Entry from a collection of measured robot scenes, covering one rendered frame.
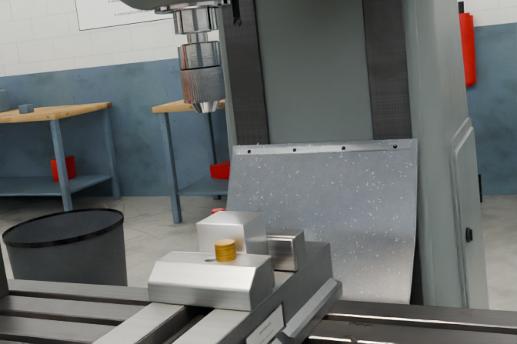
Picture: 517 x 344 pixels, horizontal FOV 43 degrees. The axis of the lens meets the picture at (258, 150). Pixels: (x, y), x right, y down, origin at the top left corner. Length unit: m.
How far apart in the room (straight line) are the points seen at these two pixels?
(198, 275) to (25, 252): 1.94
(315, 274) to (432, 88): 0.38
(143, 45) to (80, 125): 1.04
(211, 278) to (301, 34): 0.51
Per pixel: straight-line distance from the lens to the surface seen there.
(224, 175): 5.13
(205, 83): 0.70
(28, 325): 0.94
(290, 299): 0.76
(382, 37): 1.03
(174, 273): 0.71
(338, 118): 1.06
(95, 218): 2.95
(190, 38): 0.72
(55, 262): 2.56
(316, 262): 0.82
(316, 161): 1.07
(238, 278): 0.67
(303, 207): 1.06
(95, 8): 6.06
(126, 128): 5.98
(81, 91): 6.22
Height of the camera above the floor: 1.26
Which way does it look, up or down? 9 degrees down
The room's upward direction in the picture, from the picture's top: 6 degrees counter-clockwise
